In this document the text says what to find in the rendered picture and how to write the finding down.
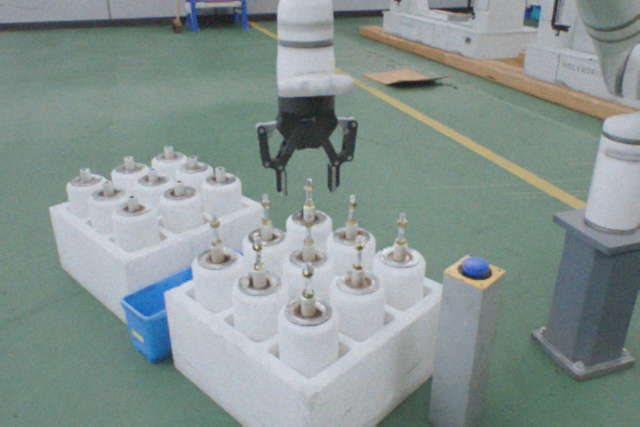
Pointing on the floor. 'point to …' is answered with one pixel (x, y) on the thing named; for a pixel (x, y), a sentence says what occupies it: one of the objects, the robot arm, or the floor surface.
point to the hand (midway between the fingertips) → (307, 183)
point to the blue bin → (152, 316)
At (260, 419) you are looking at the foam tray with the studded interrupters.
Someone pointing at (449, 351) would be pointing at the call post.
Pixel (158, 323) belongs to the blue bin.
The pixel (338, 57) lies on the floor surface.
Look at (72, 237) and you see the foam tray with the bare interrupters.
